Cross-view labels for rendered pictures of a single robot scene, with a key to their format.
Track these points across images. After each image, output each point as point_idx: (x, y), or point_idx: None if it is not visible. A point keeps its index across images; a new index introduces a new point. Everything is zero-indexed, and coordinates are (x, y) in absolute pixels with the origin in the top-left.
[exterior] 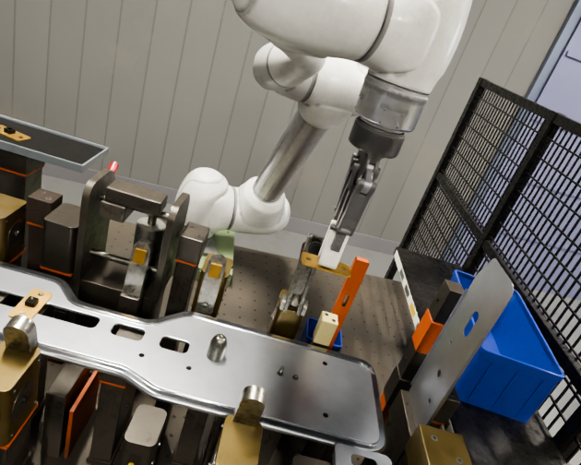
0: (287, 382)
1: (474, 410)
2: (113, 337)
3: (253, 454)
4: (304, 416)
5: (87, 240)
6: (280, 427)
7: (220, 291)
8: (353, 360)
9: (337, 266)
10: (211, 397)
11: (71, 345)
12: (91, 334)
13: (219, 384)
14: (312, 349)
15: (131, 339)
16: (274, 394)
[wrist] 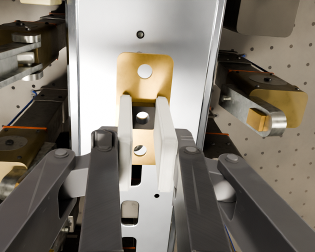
0: (151, 46)
1: None
2: (141, 221)
3: (286, 96)
4: (200, 24)
5: None
6: (216, 52)
7: (33, 154)
8: None
9: (139, 87)
10: (193, 128)
11: (162, 243)
12: (144, 236)
13: (175, 123)
14: (76, 6)
15: (131, 205)
16: (174, 62)
